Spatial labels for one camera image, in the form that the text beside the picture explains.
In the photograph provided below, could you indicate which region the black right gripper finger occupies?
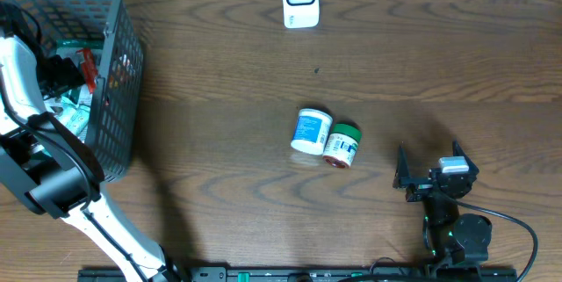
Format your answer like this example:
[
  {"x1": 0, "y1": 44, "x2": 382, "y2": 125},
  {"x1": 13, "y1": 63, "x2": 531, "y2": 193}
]
[
  {"x1": 452, "y1": 141, "x2": 479, "y2": 175},
  {"x1": 393, "y1": 146, "x2": 412, "y2": 189}
]

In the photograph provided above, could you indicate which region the red snack bar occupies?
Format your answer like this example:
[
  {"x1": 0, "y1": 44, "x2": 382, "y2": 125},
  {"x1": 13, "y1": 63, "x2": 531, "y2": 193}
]
[{"x1": 77, "y1": 48, "x2": 98, "y2": 94}]

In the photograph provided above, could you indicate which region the mint green wipes pack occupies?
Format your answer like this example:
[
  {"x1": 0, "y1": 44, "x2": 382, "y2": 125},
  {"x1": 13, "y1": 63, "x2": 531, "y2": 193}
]
[{"x1": 45, "y1": 96, "x2": 90, "y2": 143}]

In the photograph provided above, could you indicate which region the green lid jar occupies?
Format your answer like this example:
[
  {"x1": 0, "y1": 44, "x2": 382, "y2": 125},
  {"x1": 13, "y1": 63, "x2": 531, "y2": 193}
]
[{"x1": 322, "y1": 123, "x2": 362, "y2": 169}]

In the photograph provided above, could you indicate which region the white blue label jar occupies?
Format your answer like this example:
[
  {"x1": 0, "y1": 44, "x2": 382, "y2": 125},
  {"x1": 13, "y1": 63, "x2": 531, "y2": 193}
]
[{"x1": 291, "y1": 108, "x2": 333, "y2": 155}]

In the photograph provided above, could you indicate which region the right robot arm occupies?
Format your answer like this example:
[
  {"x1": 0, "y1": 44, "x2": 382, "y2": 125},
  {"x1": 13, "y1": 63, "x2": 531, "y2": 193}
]
[{"x1": 393, "y1": 142, "x2": 493, "y2": 266}]

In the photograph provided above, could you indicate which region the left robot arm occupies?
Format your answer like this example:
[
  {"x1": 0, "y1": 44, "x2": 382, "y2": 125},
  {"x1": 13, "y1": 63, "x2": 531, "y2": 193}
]
[{"x1": 1, "y1": 3, "x2": 187, "y2": 281}]

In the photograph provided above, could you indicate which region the green white 3M package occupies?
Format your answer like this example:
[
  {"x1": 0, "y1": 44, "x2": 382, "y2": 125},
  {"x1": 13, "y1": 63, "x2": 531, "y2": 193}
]
[{"x1": 55, "y1": 40, "x2": 104, "y2": 107}]

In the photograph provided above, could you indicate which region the grey plastic mesh basket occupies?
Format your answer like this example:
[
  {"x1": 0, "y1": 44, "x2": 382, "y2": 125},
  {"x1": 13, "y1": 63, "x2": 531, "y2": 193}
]
[{"x1": 3, "y1": 0, "x2": 144, "y2": 182}]

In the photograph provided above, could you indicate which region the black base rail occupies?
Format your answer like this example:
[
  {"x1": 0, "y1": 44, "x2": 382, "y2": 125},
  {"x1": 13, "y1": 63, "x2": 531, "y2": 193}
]
[{"x1": 77, "y1": 264, "x2": 519, "y2": 282}]

